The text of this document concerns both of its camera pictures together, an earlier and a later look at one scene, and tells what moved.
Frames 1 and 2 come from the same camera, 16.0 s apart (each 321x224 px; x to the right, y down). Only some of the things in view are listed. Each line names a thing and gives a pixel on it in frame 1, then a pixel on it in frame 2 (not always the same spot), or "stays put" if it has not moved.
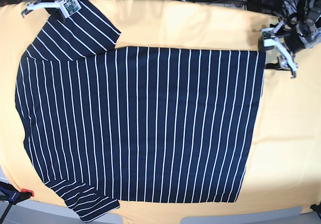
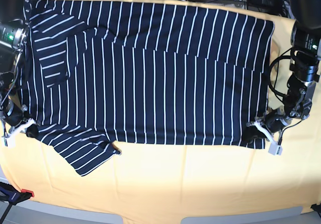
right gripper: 294,38 → 274,121
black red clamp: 7,193 stays put
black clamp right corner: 316,208 stays put
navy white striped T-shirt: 105,124 stays put
